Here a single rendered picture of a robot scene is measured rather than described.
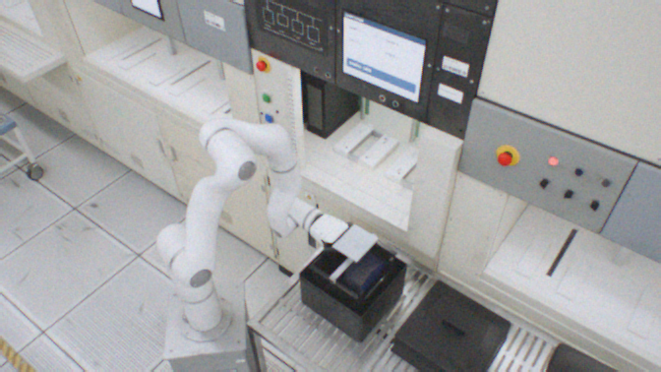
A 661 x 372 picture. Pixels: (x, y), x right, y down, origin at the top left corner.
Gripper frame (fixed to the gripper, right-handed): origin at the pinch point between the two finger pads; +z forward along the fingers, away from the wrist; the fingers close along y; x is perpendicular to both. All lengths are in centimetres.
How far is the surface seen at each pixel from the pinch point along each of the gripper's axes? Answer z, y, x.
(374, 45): -16, -30, 55
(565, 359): 70, -8, -5
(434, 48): 4, -30, 61
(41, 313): -148, 68, -106
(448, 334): 37.6, -2.7, -19.8
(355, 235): -0.6, -2.1, 2.5
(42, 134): -279, -11, -106
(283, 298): -18.7, 16.6, -29.8
